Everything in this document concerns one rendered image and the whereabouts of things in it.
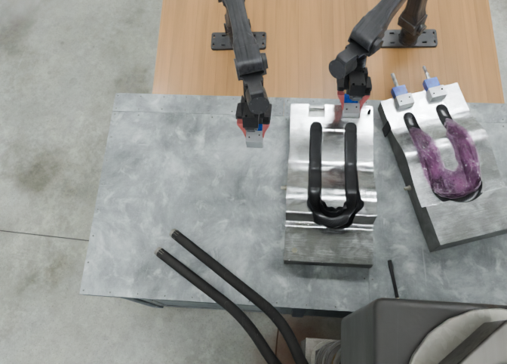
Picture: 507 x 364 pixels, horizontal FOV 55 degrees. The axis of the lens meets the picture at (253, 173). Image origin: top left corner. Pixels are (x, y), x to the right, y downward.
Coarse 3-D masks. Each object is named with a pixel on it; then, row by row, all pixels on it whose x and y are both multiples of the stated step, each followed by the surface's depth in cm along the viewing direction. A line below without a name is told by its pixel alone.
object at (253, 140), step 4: (260, 124) 150; (260, 128) 149; (248, 132) 148; (252, 132) 148; (256, 132) 147; (260, 132) 147; (248, 136) 147; (252, 136) 147; (256, 136) 147; (260, 136) 147; (248, 140) 147; (252, 140) 147; (256, 140) 147; (260, 140) 147; (248, 144) 149; (252, 144) 149; (256, 144) 149; (260, 144) 149
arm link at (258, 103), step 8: (264, 56) 130; (264, 64) 130; (256, 72) 133; (264, 72) 132; (248, 80) 131; (256, 80) 130; (248, 88) 130; (256, 88) 127; (264, 88) 132; (248, 96) 130; (256, 96) 127; (264, 96) 128; (248, 104) 129; (256, 104) 129; (264, 104) 129; (256, 112) 131; (264, 112) 131
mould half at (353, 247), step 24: (312, 120) 155; (336, 120) 155; (360, 120) 154; (336, 144) 152; (360, 144) 152; (288, 168) 150; (336, 168) 150; (360, 168) 149; (288, 192) 144; (336, 192) 143; (360, 192) 142; (288, 216) 144; (312, 216) 143; (360, 216) 140; (288, 240) 146; (312, 240) 146; (336, 240) 145; (360, 240) 145; (312, 264) 148; (336, 264) 145; (360, 264) 143
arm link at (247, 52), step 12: (228, 0) 130; (240, 0) 130; (240, 12) 130; (240, 24) 129; (240, 36) 129; (252, 36) 129; (240, 48) 129; (252, 48) 129; (240, 60) 128; (252, 60) 128; (240, 72) 130
